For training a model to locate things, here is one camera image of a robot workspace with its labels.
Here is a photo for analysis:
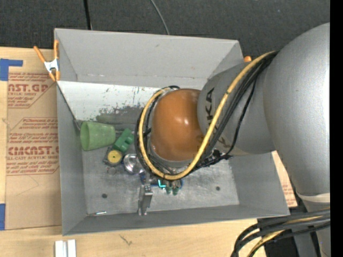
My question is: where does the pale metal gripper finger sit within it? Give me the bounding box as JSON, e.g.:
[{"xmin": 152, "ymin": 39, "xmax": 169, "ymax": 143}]
[
  {"xmin": 143, "ymin": 185, "xmax": 154, "ymax": 216},
  {"xmin": 137, "ymin": 185, "xmax": 145, "ymax": 216}
]

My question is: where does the grey metal bin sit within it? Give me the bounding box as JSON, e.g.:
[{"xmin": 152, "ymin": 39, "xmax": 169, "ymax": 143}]
[{"xmin": 53, "ymin": 27, "xmax": 291, "ymax": 237}]

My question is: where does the clear glass thing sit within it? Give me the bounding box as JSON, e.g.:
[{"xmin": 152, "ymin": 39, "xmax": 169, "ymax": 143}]
[{"xmin": 123, "ymin": 153, "xmax": 146, "ymax": 175}]

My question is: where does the yellow round disc dark base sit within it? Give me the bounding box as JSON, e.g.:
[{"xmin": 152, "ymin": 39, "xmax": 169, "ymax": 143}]
[{"xmin": 102, "ymin": 148, "xmax": 124, "ymax": 169}]

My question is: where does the green toy block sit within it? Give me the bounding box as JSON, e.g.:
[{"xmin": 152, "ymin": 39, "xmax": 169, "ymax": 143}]
[{"xmin": 112, "ymin": 127, "xmax": 135, "ymax": 153}]

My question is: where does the green plastic cup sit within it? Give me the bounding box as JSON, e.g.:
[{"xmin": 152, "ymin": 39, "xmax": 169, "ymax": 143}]
[{"xmin": 80, "ymin": 120, "xmax": 117, "ymax": 152}]

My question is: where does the brown cardboard board red print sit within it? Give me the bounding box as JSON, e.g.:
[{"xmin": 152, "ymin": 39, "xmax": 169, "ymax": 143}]
[{"xmin": 0, "ymin": 46, "xmax": 299, "ymax": 231}]

